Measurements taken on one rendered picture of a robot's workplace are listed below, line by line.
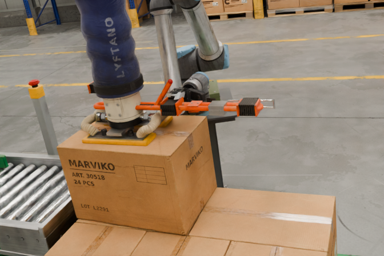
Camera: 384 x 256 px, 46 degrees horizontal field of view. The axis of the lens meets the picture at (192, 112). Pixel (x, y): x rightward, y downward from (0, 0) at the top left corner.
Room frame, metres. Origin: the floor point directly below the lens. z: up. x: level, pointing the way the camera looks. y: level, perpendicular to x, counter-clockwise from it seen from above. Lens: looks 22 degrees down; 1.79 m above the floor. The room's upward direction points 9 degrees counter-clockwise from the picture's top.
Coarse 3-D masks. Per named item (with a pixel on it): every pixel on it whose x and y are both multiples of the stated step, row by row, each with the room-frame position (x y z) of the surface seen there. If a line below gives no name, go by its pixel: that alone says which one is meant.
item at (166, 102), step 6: (162, 102) 1.88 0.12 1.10; (168, 102) 1.89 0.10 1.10; (174, 102) 1.88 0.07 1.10; (180, 102) 1.86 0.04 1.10; (162, 108) 1.85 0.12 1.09; (168, 108) 1.84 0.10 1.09; (174, 108) 1.83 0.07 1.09; (162, 114) 1.85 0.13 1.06; (168, 114) 1.84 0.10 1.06; (174, 114) 1.83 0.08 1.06
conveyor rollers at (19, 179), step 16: (0, 176) 2.58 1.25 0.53; (16, 176) 2.50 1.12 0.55; (32, 176) 2.47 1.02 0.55; (48, 176) 2.46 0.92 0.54; (64, 176) 2.45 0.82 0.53; (0, 192) 2.34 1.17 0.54; (16, 192) 2.32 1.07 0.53; (32, 192) 2.31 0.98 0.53; (48, 192) 2.30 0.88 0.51; (0, 208) 2.19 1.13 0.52; (16, 208) 2.19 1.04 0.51; (32, 208) 2.10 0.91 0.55; (48, 208) 2.07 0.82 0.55
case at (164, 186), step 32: (96, 128) 2.08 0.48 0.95; (160, 128) 1.96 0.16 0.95; (192, 128) 1.90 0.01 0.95; (64, 160) 1.92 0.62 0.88; (96, 160) 1.84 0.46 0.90; (128, 160) 1.76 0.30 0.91; (160, 160) 1.69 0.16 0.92; (192, 160) 1.82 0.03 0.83; (96, 192) 1.86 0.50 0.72; (128, 192) 1.78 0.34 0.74; (160, 192) 1.70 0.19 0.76; (192, 192) 1.78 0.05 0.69; (128, 224) 1.80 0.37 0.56; (160, 224) 1.72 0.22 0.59; (192, 224) 1.73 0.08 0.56
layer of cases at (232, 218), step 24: (216, 192) 1.98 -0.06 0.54; (240, 192) 1.95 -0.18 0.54; (264, 192) 1.92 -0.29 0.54; (216, 216) 1.78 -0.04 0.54; (240, 216) 1.75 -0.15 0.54; (264, 216) 1.72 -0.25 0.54; (288, 216) 1.70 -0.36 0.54; (312, 216) 1.67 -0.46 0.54; (72, 240) 1.77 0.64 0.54; (96, 240) 1.74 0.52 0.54; (120, 240) 1.71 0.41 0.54; (144, 240) 1.68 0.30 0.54; (168, 240) 1.66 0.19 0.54; (192, 240) 1.63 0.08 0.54; (216, 240) 1.61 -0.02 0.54; (240, 240) 1.58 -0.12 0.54; (264, 240) 1.56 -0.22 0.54; (288, 240) 1.54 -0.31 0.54; (312, 240) 1.51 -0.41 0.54; (336, 240) 1.77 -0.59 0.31
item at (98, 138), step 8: (88, 136) 1.95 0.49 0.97; (96, 136) 1.93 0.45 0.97; (104, 136) 1.91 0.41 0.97; (112, 136) 1.90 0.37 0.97; (120, 136) 1.88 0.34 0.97; (128, 136) 1.87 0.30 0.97; (136, 136) 1.86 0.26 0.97; (152, 136) 1.84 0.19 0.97; (112, 144) 1.86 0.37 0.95; (120, 144) 1.84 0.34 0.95; (128, 144) 1.82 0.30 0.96; (136, 144) 1.81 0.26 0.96; (144, 144) 1.79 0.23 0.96
